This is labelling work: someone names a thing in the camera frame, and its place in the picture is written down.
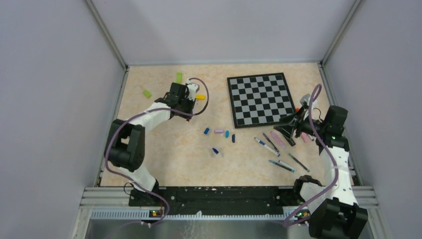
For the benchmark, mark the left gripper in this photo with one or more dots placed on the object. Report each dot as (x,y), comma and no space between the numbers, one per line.
(191,103)

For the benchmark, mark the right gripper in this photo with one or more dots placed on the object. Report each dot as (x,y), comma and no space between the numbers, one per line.
(296,121)

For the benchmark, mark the lilac highlighter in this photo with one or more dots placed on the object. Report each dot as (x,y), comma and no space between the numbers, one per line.
(278,139)

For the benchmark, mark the green thin pen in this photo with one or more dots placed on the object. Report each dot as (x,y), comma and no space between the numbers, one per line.
(298,162)

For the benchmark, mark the dark thin pen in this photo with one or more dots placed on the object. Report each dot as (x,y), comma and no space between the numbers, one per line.
(270,142)

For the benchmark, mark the blue capped white marker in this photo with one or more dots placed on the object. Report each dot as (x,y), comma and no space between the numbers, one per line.
(273,151)

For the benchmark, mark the blue thin pen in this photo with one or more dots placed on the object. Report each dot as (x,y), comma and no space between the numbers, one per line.
(282,166)

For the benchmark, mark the pink highlighter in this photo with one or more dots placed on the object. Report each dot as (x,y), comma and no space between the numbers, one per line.
(305,137)

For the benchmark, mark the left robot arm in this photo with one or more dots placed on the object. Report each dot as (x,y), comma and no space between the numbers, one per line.
(125,150)

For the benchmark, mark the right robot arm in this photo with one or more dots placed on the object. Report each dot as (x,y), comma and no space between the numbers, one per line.
(335,212)

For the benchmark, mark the green block far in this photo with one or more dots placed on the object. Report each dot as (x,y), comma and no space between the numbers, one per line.
(179,77)

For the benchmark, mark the black white chessboard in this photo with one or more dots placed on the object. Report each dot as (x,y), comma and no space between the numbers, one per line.
(259,100)

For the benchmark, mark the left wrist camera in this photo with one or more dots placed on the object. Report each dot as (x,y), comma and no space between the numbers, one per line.
(192,90)

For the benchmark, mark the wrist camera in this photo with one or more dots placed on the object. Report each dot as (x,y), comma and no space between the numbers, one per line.
(305,102)
(192,90)

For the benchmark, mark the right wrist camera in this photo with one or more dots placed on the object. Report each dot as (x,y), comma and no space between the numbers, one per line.
(305,102)

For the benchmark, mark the green block near wall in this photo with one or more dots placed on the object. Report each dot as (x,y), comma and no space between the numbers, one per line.
(147,94)

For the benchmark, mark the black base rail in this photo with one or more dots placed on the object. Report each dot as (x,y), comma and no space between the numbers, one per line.
(219,201)

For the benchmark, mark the aluminium frame rail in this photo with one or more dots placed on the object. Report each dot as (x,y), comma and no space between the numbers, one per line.
(110,203)

